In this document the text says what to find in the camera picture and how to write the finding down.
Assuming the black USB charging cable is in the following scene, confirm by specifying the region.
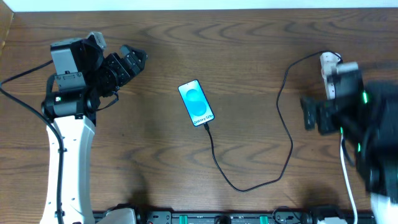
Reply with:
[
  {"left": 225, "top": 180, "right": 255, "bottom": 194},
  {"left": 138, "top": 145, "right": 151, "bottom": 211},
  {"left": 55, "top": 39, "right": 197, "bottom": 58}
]
[{"left": 203, "top": 50, "right": 344, "bottom": 193}]

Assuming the blue screen smartphone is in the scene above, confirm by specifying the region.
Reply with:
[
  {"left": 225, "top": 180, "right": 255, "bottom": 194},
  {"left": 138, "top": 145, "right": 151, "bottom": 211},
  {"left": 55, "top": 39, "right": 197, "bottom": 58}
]
[{"left": 178, "top": 80, "right": 215, "bottom": 127}]

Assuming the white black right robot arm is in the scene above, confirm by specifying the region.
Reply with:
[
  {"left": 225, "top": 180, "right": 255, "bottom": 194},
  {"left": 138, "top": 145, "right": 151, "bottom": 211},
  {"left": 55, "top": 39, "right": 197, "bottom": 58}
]
[{"left": 300, "top": 81, "right": 397, "bottom": 223}]

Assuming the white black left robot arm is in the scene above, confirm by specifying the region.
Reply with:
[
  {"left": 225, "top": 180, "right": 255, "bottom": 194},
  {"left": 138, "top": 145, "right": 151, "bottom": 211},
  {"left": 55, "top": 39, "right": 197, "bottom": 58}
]
[{"left": 41, "top": 32, "right": 148, "bottom": 223}]

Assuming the white power strip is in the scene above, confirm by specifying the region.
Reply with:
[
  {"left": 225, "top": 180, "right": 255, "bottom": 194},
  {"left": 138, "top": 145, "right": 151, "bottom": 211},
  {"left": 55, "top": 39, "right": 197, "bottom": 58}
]
[{"left": 320, "top": 52, "right": 343, "bottom": 100}]

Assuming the brown cardboard panel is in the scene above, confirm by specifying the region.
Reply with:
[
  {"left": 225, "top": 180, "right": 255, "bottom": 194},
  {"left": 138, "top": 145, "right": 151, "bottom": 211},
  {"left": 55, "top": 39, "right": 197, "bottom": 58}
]
[{"left": 0, "top": 0, "right": 14, "bottom": 54}]

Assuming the white power strip cord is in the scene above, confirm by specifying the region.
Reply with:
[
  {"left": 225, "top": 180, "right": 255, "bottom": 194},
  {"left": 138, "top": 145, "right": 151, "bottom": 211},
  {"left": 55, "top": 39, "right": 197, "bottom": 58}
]
[{"left": 339, "top": 132, "right": 359, "bottom": 224}]

